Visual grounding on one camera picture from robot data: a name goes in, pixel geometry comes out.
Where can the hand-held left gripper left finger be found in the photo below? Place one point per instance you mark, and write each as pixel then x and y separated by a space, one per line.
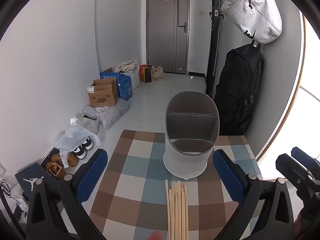
pixel 92 172

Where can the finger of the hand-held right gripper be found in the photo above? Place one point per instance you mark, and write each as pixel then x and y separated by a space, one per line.
pixel 303 156
pixel 292 166

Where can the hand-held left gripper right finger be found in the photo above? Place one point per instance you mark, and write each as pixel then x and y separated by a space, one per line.
pixel 226 172

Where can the grey divided utensil holder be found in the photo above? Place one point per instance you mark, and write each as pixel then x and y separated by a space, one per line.
pixel 185 165

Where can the pile of wooden chopsticks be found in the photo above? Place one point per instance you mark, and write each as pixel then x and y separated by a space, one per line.
pixel 178 217

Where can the person's left hand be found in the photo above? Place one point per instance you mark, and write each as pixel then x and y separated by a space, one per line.
pixel 155 236

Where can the brown suede shoe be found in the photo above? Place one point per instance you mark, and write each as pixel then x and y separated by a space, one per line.
pixel 72 160
pixel 56 170

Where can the black and white sneaker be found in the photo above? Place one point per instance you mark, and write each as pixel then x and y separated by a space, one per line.
pixel 88 143
pixel 79 152

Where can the clear white plastic bag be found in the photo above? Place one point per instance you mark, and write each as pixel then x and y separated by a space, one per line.
pixel 72 137

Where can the whitish plastic parcel bag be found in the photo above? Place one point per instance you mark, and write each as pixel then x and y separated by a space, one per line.
pixel 87 123

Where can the checkered table cloth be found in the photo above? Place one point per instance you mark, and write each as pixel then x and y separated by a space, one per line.
pixel 140 160

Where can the bright window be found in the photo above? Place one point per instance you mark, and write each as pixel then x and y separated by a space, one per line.
pixel 307 105

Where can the grey plastic parcel bag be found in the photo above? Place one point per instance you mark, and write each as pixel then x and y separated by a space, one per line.
pixel 112 115

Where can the dark blue shoe box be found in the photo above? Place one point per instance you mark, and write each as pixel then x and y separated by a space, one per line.
pixel 30 180

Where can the brown cardboard box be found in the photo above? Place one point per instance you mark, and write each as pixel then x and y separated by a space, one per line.
pixel 103 95

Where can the black backpack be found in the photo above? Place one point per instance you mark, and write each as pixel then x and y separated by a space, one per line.
pixel 237 90

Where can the blue cardboard box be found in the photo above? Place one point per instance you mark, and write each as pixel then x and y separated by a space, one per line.
pixel 125 87

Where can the white sack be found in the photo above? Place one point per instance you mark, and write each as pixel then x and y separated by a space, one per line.
pixel 135 80

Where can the beige folded cloth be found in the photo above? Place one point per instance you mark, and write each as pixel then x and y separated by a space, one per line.
pixel 125 66

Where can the red and black paper bag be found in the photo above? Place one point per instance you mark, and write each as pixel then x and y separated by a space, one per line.
pixel 146 75

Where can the beige plastic bag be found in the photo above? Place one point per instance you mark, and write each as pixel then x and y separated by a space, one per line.
pixel 158 74

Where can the black framed door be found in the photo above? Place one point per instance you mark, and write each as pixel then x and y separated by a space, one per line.
pixel 214 42

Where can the grey entrance door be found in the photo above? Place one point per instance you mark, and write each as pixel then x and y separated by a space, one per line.
pixel 162 42

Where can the white sling bag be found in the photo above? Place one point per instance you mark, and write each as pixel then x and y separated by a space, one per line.
pixel 257 15

